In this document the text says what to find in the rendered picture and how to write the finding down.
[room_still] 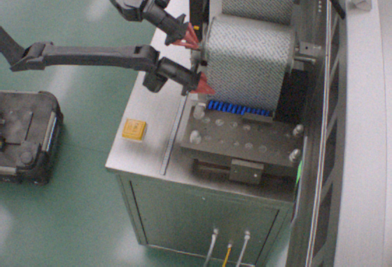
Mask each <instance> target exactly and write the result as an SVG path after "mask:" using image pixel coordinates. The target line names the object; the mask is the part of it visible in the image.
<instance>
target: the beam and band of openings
mask: <svg viewBox="0 0 392 267"><path fill-rule="evenodd" d="M337 1H338V3H339V4H340V6H341V7H342V9H343V10H344V19H343V20H342V19H341V17H340V16H339V14H338V13H337V11H336V10H335V9H334V7H333V5H332V4H331V3H330V1H329V2H328V3H329V11H328V12H329V19H328V22H329V28H328V33H329V37H328V72H327V77H328V81H327V90H326V100H325V105H326V109H325V127H324V137H323V152H322V155H321V173H320V182H319V183H318V200H317V202H316V216H315V219H314V230H313V236H312V242H311V252H310V253H309V263H308V267H382V261H383V253H384V232H385V223H386V221H385V216H386V183H387V173H386V169H387V148H386V147H387V124H386V89H385V74H384V52H383V50H382V29H381V26H380V17H379V3H378V0H372V9H371V10H369V11H367V10H363V9H359V8H357V6H356V5H355V4H354V3H353V2H352V1H351V0H337Z"/></svg>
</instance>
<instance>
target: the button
mask: <svg viewBox="0 0 392 267"><path fill-rule="evenodd" d="M145 127H146V122H145V121H142V120H138V119H133V118H127V120H126V122H125V126H124V128H123V130H122V137H126V138H130V139H137V141H141V138H142V135H143V133H144V128H145Z"/></svg>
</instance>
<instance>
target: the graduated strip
mask: <svg viewBox="0 0 392 267"><path fill-rule="evenodd" d="M188 96H189V92H188V91H186V96H185V97H183V96H182V98H181V103H180V105H179V108H178V110H177V113H176V118H175V120H174V125H173V128H172V132H171V135H170V138H169V143H167V148H166V151H165V154H164V158H163V162H162V166H161V168H160V173H159V175H163V176H165V174H166V173H167V168H168V166H169V162H170V158H171V155H172V151H173V147H174V142H175V140H176V135H177V133H178V132H179V127H180V124H181V119H182V116H183V111H184V108H185V105H186V100H188Z"/></svg>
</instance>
